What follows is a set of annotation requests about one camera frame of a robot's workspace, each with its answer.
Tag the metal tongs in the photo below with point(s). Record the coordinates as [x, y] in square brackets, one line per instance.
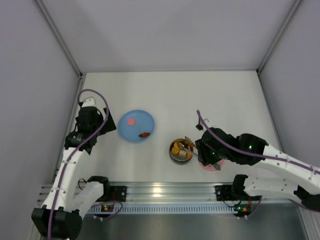
[190, 147]

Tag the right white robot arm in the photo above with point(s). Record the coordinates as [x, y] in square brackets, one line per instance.
[297, 182]

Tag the blue plastic plate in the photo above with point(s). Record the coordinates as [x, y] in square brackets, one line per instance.
[144, 122]

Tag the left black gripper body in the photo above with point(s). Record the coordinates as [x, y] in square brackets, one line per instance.
[107, 124]

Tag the left aluminium frame post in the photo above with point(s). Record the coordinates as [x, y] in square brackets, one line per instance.
[57, 35]

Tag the right aluminium frame post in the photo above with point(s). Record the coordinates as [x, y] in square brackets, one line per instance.
[279, 34]

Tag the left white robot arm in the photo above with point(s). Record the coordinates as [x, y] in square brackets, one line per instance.
[62, 212]

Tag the aluminium frame post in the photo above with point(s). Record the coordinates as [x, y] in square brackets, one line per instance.
[57, 35]
[279, 34]

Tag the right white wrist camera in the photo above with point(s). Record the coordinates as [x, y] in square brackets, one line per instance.
[200, 125]

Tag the beige cube food piece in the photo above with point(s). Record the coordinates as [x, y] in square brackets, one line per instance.
[183, 154]

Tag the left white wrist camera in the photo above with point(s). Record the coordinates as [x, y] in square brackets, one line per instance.
[88, 102]

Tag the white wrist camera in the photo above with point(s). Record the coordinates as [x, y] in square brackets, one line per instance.
[88, 102]
[200, 125]

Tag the pink round lid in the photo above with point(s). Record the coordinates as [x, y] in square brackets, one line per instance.
[213, 168]

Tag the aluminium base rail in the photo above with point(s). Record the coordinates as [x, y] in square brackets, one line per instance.
[170, 192]

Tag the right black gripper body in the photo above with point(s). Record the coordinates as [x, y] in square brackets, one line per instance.
[202, 152]

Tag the pink round food piece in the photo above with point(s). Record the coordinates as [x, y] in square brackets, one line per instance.
[131, 121]

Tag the round steel lunch box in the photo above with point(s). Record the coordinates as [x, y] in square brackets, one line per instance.
[176, 158]

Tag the red-brown shrimp food piece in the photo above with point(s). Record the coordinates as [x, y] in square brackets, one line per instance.
[144, 135]

